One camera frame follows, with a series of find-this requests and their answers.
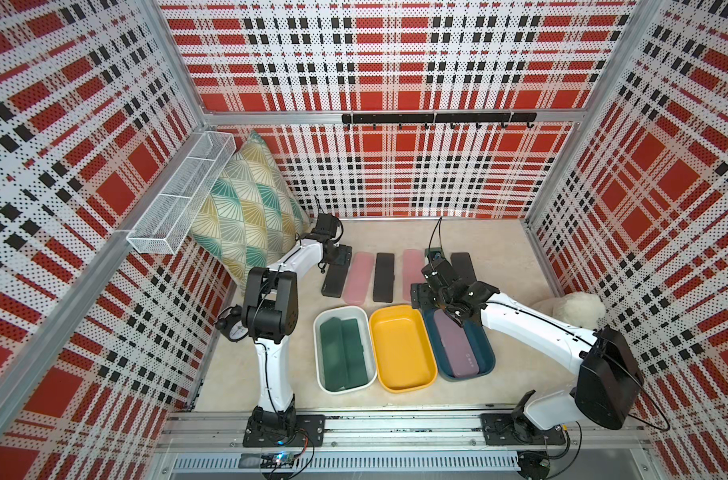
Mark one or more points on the pink pencil case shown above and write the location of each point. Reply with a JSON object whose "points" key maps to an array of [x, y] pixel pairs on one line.
{"points": [[461, 358], [359, 278], [413, 262]]}

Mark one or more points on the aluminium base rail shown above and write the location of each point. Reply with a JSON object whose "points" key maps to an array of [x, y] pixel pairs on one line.
{"points": [[395, 429]]}

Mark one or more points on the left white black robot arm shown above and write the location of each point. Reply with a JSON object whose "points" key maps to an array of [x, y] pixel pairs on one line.
{"points": [[270, 314]]}

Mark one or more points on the black hook rail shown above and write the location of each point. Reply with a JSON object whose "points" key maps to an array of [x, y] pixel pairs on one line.
{"points": [[502, 118]]}

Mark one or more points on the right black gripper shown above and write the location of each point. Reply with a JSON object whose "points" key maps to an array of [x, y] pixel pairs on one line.
{"points": [[421, 291]]}

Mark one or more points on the white storage tray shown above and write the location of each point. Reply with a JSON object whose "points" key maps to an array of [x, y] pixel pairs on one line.
{"points": [[346, 312]]}

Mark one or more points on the black pencil case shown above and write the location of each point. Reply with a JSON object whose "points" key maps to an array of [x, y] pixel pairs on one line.
{"points": [[335, 280], [463, 265], [383, 287]]}

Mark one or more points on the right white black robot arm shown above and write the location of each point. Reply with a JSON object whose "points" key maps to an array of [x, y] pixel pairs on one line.
{"points": [[606, 376]]}

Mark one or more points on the black alarm clock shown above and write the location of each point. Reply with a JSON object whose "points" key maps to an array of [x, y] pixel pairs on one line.
{"points": [[230, 325]]}

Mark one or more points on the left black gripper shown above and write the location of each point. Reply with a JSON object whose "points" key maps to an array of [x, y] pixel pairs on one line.
{"points": [[343, 249]]}

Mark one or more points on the patterned throw pillow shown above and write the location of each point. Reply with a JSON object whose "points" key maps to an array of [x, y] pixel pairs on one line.
{"points": [[250, 217]]}

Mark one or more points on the yellow storage tray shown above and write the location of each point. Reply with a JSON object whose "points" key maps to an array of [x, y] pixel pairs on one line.
{"points": [[403, 353]]}

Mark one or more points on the teal storage tray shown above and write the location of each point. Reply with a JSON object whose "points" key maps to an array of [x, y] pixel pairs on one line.
{"points": [[479, 342]]}

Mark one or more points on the white plush seal toy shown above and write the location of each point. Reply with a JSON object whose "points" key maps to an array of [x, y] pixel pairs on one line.
{"points": [[579, 309]]}

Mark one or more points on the white wire mesh shelf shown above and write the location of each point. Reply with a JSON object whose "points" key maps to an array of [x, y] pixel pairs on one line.
{"points": [[165, 223]]}

